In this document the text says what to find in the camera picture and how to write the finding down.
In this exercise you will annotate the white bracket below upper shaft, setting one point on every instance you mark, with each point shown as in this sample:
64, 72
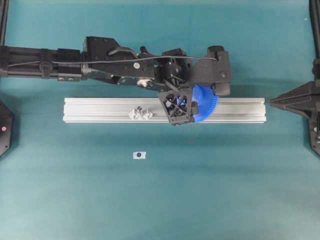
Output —
146, 114

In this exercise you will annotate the large blue plastic gear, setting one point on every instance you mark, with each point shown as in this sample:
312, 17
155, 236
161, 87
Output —
206, 102

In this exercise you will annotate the black left frame post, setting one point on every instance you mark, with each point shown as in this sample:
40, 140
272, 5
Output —
4, 7

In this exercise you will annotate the black frame post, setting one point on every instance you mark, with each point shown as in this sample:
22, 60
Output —
314, 12
4, 7

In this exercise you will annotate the small white marker tag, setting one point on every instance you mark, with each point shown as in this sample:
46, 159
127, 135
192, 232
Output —
139, 155

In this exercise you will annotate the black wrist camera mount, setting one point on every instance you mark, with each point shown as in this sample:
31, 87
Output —
215, 74

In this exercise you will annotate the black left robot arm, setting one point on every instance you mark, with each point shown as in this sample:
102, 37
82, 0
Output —
103, 59

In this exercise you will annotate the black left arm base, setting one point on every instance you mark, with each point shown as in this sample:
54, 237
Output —
6, 127

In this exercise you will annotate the aluminium extrusion rail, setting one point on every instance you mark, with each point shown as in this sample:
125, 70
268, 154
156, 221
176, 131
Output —
128, 110

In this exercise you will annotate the black right frame post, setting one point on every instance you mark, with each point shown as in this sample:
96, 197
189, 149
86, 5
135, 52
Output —
314, 12

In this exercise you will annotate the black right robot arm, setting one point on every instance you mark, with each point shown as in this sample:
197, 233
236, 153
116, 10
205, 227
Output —
314, 121

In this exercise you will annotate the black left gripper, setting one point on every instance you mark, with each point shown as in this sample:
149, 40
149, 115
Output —
172, 70

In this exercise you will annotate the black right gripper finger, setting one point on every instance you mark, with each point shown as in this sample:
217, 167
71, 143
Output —
298, 101

